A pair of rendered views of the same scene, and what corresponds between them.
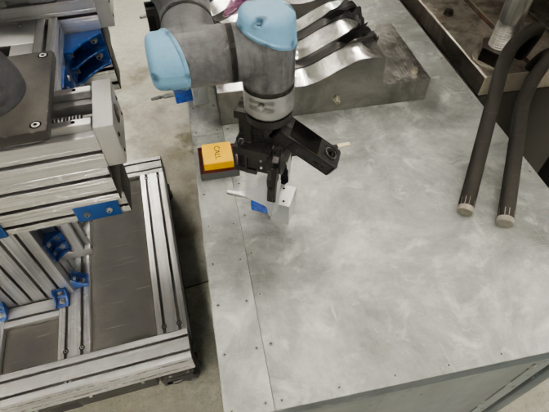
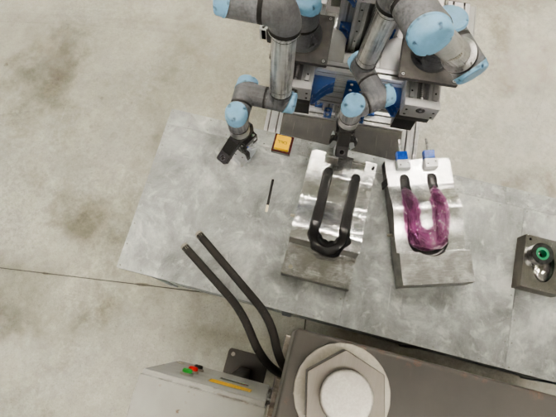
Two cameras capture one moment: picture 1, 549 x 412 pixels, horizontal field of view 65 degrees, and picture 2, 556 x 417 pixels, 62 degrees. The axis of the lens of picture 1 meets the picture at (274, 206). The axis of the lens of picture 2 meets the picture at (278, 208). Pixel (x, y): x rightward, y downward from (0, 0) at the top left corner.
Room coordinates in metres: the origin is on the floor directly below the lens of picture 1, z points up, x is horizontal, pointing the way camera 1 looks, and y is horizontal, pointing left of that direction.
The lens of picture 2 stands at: (0.98, -0.58, 2.59)
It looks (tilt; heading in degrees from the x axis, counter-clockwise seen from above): 74 degrees down; 117
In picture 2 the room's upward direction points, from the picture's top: 2 degrees counter-clockwise
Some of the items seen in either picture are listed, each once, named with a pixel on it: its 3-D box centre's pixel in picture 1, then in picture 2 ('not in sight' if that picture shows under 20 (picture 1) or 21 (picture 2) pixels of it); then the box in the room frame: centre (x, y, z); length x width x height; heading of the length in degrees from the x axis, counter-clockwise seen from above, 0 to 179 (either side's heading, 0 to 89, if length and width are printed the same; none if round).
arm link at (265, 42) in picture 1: (265, 48); (237, 117); (0.53, 0.01, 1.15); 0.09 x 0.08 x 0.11; 102
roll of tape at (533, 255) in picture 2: not in sight; (539, 254); (1.71, 0.10, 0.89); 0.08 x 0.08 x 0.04
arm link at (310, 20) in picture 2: not in sight; (302, 6); (0.56, 0.47, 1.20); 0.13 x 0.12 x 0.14; 12
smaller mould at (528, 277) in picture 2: not in sight; (538, 266); (1.74, 0.08, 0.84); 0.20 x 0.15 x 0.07; 101
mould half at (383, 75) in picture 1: (314, 56); (329, 217); (0.95, -0.10, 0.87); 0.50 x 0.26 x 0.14; 101
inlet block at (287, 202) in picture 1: (259, 198); (247, 150); (0.53, 0.03, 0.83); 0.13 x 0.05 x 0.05; 73
